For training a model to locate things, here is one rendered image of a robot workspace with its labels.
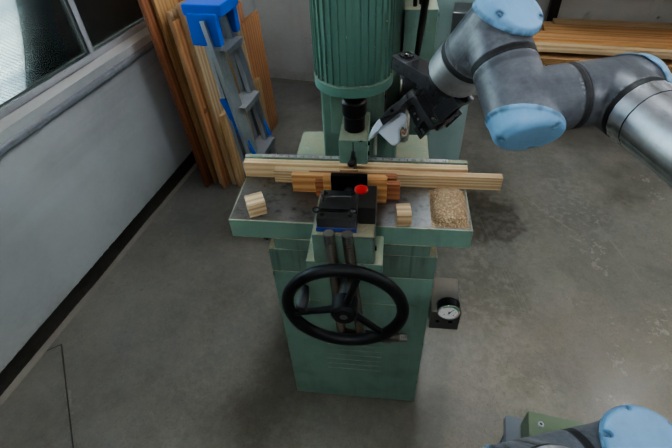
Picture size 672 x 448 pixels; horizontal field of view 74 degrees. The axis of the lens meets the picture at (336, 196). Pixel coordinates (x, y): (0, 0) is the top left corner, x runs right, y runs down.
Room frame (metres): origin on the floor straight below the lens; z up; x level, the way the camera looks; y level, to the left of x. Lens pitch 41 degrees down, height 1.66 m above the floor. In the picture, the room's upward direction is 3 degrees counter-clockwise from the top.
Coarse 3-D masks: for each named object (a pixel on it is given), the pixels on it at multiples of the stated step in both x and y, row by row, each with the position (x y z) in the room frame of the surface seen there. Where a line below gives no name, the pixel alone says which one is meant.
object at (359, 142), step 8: (368, 112) 1.01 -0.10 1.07; (368, 120) 0.97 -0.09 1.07; (368, 128) 0.93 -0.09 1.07; (344, 136) 0.90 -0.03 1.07; (352, 136) 0.90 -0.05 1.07; (360, 136) 0.90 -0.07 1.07; (368, 136) 0.91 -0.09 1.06; (344, 144) 0.88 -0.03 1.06; (352, 144) 0.88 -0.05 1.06; (360, 144) 0.88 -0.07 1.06; (368, 144) 0.89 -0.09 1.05; (344, 152) 0.88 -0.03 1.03; (360, 152) 0.88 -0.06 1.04; (368, 152) 0.89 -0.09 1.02; (344, 160) 0.88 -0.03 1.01; (360, 160) 0.88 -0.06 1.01
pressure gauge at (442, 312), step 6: (438, 300) 0.70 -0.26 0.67; (444, 300) 0.69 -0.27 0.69; (450, 300) 0.68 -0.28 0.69; (456, 300) 0.69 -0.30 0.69; (438, 306) 0.68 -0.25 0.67; (444, 306) 0.67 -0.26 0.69; (450, 306) 0.67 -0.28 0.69; (456, 306) 0.67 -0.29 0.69; (438, 312) 0.67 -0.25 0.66; (444, 312) 0.67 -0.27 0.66; (456, 312) 0.67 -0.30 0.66; (444, 318) 0.67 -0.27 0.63; (450, 318) 0.67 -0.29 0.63; (456, 318) 0.66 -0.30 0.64
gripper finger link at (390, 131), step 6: (402, 114) 0.72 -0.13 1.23; (378, 120) 0.73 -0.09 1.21; (390, 120) 0.72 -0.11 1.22; (396, 120) 0.72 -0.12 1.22; (402, 120) 0.71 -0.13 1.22; (378, 126) 0.73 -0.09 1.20; (384, 126) 0.72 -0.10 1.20; (390, 126) 0.72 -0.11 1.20; (396, 126) 0.72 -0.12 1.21; (402, 126) 0.71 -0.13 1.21; (372, 132) 0.74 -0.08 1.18; (378, 132) 0.73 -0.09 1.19; (384, 132) 0.72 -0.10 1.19; (390, 132) 0.72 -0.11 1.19; (396, 132) 0.71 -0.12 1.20; (390, 138) 0.71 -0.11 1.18; (396, 138) 0.70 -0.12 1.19; (396, 144) 0.70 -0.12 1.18
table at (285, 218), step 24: (240, 192) 0.92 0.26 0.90; (264, 192) 0.91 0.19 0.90; (288, 192) 0.91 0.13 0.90; (312, 192) 0.90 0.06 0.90; (408, 192) 0.88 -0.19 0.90; (240, 216) 0.82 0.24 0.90; (264, 216) 0.82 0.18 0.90; (288, 216) 0.81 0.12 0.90; (312, 216) 0.81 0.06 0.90; (384, 216) 0.79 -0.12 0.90; (384, 240) 0.76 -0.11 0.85; (408, 240) 0.75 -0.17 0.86; (432, 240) 0.74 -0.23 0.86; (456, 240) 0.73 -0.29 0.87; (312, 264) 0.69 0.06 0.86; (360, 264) 0.67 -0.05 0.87
